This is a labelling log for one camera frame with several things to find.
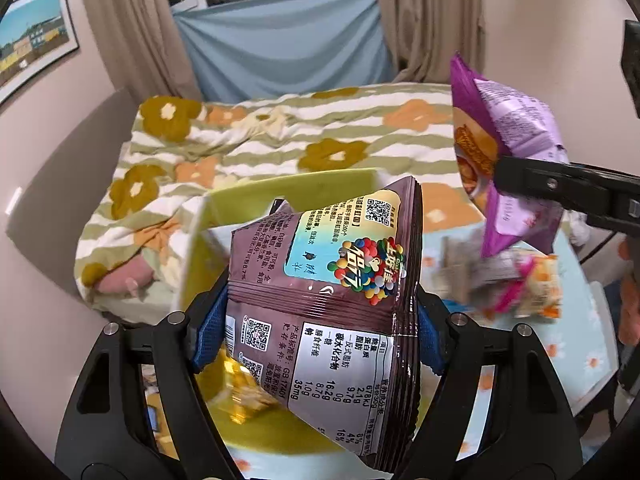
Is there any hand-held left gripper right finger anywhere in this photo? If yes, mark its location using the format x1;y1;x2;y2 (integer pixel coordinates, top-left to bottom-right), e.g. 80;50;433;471
395;285;586;480

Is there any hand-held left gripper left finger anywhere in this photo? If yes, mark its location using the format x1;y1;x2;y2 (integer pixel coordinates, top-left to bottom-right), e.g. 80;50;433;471
54;272;236;480

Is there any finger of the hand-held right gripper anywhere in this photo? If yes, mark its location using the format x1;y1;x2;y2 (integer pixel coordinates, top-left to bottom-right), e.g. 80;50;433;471
492;155;640;233

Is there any purple snack bag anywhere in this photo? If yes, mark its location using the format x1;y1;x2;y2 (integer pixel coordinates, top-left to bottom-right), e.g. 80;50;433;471
449;52;571;258

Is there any gold snack bag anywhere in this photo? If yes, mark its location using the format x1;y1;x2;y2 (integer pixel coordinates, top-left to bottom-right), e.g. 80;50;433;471
215;347;288;423

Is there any brown chocolate snack bag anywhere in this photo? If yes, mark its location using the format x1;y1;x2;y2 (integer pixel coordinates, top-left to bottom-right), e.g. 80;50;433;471
222;176;425;476

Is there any pile of snack packets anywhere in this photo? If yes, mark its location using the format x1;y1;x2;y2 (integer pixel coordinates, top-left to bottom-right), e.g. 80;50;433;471
432;237;560;322

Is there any clear plastic bag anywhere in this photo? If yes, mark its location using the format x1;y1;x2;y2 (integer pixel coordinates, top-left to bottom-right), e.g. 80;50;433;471
565;207;601;248

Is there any pink soft toy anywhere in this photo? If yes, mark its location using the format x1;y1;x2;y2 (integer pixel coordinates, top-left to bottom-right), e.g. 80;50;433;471
95;260;156;298

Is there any daisy print table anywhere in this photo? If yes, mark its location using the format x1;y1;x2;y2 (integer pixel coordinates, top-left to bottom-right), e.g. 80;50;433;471
135;225;621;480

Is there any beige curtain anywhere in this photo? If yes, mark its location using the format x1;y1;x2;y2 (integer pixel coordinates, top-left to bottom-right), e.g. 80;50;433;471
75;0;203;103
372;0;483;86

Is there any floral striped blanket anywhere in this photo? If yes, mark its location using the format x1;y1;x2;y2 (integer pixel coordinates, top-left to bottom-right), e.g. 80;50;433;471
75;82;488;326

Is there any light blue cloth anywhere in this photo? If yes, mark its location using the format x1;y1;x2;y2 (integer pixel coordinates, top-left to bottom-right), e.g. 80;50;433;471
172;0;393;103

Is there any framed wall picture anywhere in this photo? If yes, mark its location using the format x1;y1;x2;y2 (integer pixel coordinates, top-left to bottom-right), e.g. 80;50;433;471
0;0;81;106

